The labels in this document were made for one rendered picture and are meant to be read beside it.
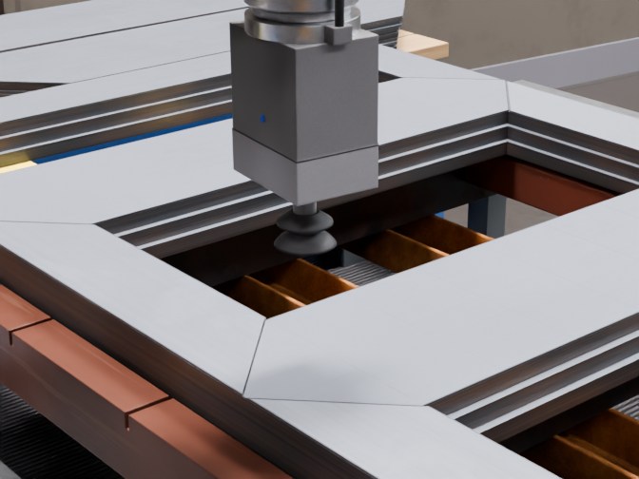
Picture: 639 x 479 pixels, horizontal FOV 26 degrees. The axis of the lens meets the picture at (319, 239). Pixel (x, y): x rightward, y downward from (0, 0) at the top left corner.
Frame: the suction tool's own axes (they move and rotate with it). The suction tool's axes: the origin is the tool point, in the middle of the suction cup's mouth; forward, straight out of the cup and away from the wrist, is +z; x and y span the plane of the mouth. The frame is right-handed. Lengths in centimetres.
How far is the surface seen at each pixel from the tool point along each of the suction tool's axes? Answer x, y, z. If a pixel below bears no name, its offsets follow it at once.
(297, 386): 0.6, 0.3, 11.1
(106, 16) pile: -37, 118, 13
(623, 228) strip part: -40.5, 10.1, 11.5
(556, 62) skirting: -269, 272, 90
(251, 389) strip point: 3.6, 1.7, 11.1
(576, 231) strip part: -36.5, 11.9, 11.4
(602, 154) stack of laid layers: -57, 30, 13
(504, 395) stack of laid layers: -13.0, -6.4, 12.9
